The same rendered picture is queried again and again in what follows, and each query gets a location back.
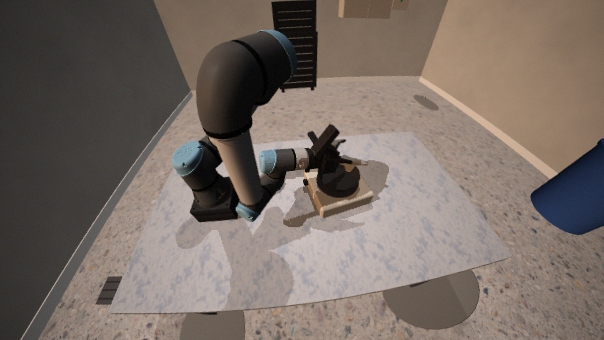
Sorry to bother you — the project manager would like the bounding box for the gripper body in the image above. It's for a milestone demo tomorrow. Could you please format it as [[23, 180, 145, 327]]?
[[305, 145, 340, 174]]

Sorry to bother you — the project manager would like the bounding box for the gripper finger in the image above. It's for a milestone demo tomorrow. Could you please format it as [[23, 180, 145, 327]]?
[[331, 155, 368, 172], [331, 139, 346, 149]]

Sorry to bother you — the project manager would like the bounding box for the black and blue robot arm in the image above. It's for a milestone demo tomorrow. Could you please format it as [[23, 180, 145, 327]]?
[[172, 30, 309, 222]]

